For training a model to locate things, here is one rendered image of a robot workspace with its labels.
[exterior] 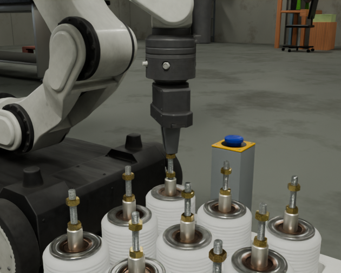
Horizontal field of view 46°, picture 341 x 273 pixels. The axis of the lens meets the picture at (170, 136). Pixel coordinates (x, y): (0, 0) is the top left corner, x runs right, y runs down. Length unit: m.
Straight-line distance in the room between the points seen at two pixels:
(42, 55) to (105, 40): 2.74
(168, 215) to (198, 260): 0.17
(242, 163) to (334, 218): 0.54
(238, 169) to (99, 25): 0.43
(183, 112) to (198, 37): 0.13
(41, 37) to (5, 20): 6.57
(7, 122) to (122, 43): 0.40
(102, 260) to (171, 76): 0.31
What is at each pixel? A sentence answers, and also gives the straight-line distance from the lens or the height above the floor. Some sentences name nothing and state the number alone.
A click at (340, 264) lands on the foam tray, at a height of 0.18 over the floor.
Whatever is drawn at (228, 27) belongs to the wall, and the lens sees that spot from 11.00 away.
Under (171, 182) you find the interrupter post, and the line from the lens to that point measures 0.77.
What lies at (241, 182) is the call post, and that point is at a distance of 0.87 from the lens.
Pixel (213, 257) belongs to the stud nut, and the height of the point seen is 0.33.
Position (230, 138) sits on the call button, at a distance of 0.87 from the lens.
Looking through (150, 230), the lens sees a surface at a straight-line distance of 0.68.
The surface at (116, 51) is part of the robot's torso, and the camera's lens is 0.94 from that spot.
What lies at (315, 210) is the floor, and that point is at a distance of 1.36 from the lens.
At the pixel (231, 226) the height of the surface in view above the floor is 0.24.
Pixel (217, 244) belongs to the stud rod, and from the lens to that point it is 0.45.
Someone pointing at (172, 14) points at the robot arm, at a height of 0.58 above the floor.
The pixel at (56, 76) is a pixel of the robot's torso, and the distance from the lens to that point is 0.96.
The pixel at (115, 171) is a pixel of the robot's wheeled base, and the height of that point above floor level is 0.19.
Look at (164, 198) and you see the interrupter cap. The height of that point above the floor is 0.25.
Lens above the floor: 0.57
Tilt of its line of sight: 16 degrees down
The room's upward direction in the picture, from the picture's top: straight up
